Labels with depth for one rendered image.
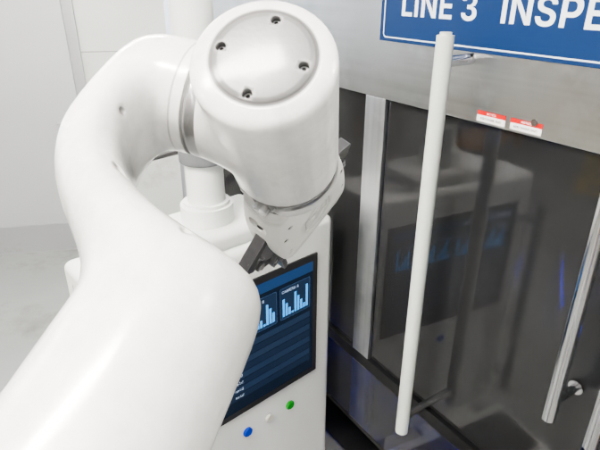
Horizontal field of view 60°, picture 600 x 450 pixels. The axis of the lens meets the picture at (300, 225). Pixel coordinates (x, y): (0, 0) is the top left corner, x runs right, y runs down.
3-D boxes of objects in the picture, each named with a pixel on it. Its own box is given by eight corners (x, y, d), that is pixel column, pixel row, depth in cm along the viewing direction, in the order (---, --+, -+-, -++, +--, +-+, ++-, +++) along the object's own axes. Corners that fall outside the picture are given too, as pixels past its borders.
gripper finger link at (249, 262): (239, 270, 47) (251, 279, 53) (291, 204, 48) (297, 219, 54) (229, 262, 47) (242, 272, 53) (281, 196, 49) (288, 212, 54)
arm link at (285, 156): (205, 187, 41) (320, 220, 39) (147, 99, 28) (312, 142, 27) (242, 95, 43) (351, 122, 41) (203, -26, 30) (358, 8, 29)
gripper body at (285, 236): (284, 241, 41) (295, 270, 52) (361, 145, 43) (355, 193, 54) (212, 188, 43) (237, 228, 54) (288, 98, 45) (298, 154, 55)
